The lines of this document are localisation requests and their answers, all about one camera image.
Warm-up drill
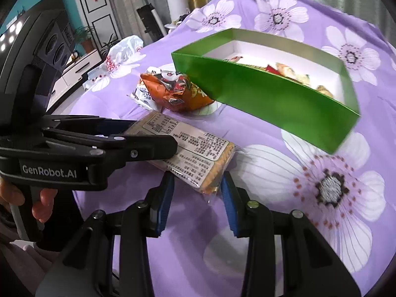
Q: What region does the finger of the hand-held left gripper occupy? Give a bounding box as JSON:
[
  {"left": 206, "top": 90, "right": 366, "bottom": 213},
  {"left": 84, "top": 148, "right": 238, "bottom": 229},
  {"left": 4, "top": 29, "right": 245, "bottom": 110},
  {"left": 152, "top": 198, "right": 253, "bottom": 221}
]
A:
[
  {"left": 43, "top": 129, "right": 179, "bottom": 174},
  {"left": 43, "top": 115, "right": 137, "bottom": 137}
]

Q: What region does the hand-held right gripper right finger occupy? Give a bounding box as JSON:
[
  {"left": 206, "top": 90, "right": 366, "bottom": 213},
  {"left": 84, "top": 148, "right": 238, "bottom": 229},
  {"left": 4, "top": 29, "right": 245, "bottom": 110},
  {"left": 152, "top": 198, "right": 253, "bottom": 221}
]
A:
[{"left": 220, "top": 171, "right": 362, "bottom": 297}]

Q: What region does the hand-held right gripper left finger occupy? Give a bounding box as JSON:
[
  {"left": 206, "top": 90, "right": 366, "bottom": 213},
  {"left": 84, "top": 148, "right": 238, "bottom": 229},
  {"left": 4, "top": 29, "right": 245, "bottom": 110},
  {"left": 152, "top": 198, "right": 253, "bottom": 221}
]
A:
[{"left": 35, "top": 171, "right": 176, "bottom": 297}]

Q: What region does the clear cracker packet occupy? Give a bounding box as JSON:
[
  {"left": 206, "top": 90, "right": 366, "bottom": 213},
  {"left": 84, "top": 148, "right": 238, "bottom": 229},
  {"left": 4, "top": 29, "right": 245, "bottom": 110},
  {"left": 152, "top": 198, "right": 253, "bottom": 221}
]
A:
[{"left": 124, "top": 111, "right": 236, "bottom": 195}]

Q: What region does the green cardboard box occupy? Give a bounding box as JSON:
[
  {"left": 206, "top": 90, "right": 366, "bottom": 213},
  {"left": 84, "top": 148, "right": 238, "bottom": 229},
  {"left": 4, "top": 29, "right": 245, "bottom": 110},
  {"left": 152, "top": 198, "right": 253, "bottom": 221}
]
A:
[{"left": 171, "top": 28, "right": 361, "bottom": 154}]

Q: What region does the orange snack packet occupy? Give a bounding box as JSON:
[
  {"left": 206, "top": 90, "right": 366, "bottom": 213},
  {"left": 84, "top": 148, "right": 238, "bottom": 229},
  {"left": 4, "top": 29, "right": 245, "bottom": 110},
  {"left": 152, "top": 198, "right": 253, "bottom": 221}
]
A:
[{"left": 275, "top": 63, "right": 299, "bottom": 79}]

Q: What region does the person's left hand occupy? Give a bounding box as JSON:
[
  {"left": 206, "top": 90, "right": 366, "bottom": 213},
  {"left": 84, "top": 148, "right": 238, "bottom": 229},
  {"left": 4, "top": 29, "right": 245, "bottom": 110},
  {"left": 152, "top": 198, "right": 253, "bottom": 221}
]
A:
[{"left": 0, "top": 179, "right": 58, "bottom": 222}]

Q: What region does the purple floral cloth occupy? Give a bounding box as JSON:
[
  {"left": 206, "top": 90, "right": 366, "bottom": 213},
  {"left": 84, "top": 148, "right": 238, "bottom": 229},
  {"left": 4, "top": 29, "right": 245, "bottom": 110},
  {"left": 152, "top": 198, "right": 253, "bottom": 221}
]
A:
[{"left": 70, "top": 0, "right": 396, "bottom": 297}]

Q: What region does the white blue snack packet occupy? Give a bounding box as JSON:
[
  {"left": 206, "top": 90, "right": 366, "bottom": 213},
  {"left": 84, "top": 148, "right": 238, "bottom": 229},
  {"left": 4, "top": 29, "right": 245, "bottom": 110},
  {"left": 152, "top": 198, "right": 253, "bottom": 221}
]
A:
[{"left": 127, "top": 82, "right": 155, "bottom": 110}]

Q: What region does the crumpled orange snack bag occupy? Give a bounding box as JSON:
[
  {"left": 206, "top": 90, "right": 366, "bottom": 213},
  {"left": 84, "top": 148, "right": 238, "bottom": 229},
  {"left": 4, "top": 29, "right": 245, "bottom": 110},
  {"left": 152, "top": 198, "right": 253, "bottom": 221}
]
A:
[{"left": 138, "top": 71, "right": 215, "bottom": 113}]

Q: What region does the white low cabinet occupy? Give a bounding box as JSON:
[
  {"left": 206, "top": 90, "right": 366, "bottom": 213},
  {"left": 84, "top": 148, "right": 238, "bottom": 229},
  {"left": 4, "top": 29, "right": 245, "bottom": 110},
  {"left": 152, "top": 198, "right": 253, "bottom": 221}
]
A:
[{"left": 46, "top": 48, "right": 102, "bottom": 112}]

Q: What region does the white plastic bag red print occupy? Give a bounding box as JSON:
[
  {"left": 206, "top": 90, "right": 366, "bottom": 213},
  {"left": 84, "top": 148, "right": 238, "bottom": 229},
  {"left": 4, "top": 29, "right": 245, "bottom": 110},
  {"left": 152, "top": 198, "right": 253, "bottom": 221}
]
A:
[{"left": 83, "top": 35, "right": 146, "bottom": 92}]

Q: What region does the green leafy houseplant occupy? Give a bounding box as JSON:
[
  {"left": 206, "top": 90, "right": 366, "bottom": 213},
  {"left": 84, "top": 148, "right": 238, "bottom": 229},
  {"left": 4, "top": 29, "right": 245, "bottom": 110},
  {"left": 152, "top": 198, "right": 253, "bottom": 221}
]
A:
[{"left": 101, "top": 33, "right": 120, "bottom": 57}]

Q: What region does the potted plant terracotta pot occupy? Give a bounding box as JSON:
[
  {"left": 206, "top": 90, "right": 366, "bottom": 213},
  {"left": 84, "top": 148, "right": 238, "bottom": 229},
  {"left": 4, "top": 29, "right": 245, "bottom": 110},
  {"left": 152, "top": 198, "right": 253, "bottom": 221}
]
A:
[{"left": 76, "top": 25, "right": 95, "bottom": 53}]

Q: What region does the black speaker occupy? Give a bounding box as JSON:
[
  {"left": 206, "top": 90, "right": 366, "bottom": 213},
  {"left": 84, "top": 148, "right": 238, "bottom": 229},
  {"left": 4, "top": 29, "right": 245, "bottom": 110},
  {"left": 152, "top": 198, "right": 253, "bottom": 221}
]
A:
[{"left": 37, "top": 15, "right": 77, "bottom": 69}]

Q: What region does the black upright vacuum cleaner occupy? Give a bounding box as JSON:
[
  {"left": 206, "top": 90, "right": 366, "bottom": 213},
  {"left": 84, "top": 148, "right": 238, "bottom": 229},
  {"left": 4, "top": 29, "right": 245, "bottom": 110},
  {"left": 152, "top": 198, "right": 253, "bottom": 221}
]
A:
[{"left": 119, "top": 0, "right": 168, "bottom": 36}]

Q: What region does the white cylinder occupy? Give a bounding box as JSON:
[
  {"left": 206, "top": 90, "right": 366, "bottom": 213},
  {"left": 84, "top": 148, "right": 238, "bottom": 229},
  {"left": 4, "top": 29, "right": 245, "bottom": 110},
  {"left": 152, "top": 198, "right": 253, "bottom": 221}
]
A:
[{"left": 165, "top": 0, "right": 190, "bottom": 19}]

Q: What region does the black television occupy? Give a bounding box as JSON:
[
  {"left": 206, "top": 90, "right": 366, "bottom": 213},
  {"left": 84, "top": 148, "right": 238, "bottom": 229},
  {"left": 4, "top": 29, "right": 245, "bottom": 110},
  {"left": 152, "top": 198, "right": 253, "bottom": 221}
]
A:
[{"left": 6, "top": 0, "right": 64, "bottom": 27}]

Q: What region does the golden snack packet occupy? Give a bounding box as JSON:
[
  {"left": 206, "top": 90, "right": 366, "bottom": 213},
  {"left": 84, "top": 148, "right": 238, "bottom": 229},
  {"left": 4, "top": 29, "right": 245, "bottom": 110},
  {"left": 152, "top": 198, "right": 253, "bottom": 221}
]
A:
[{"left": 316, "top": 86, "right": 335, "bottom": 99}]

